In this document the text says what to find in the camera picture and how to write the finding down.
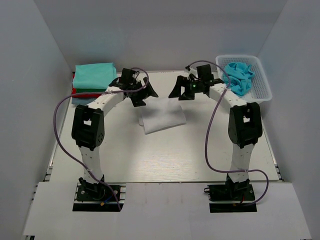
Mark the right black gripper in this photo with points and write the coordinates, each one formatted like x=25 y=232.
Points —
x=176 y=92

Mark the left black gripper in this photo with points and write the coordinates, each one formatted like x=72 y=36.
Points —
x=146 y=92

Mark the white t-shirt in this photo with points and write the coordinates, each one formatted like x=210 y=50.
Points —
x=160 y=114

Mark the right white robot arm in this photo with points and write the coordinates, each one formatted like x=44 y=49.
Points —
x=244 y=123

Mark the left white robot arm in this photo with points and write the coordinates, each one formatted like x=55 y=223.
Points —
x=88 y=129

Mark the folded teal t-shirt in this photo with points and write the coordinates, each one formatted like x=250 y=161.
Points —
x=107 y=70

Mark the crumpled blue t-shirt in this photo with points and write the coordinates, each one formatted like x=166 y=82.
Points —
x=240 y=75

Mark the folded green t-shirt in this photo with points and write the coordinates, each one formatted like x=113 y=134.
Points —
x=87 y=90

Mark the folded red t-shirt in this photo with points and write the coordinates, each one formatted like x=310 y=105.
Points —
x=82 y=94

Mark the white plastic basket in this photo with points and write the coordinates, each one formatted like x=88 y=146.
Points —
x=260 y=90

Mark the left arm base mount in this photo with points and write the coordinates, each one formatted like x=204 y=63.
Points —
x=98 y=198

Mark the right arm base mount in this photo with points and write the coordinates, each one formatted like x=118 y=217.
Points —
x=231 y=197

